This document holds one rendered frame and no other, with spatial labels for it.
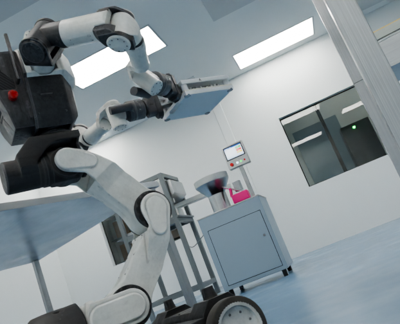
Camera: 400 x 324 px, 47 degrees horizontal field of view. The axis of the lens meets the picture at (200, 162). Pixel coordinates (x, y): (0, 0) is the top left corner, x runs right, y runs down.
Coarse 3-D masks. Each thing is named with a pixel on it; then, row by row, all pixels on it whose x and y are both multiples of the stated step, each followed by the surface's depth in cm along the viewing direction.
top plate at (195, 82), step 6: (198, 78) 192; (204, 78) 194; (210, 78) 195; (216, 78) 197; (222, 78) 198; (228, 78) 200; (180, 84) 188; (186, 84) 190; (192, 84) 192; (198, 84) 194; (204, 84) 196; (210, 84) 199; (222, 84) 204; (168, 102) 201; (168, 108) 208
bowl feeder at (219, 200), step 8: (208, 176) 449; (216, 176) 450; (224, 176) 455; (200, 184) 453; (208, 184) 450; (216, 184) 451; (224, 184) 458; (240, 184) 450; (200, 192) 462; (208, 192) 455; (216, 192) 454; (224, 192) 458; (232, 192) 449; (216, 200) 453; (224, 200) 454; (216, 208) 453
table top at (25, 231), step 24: (0, 216) 195; (24, 216) 210; (48, 216) 227; (72, 216) 247; (96, 216) 272; (0, 240) 238; (24, 240) 261; (48, 240) 288; (0, 264) 303; (24, 264) 341
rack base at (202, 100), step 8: (200, 88) 191; (208, 88) 193; (216, 88) 195; (224, 88) 197; (232, 88) 199; (184, 96) 188; (192, 96) 191; (200, 96) 194; (208, 96) 198; (216, 96) 201; (224, 96) 205; (176, 104) 195; (184, 104) 196; (192, 104) 199; (200, 104) 203; (208, 104) 207; (216, 104) 211; (168, 112) 201; (176, 112) 202; (184, 112) 205; (192, 112) 210; (200, 112) 214
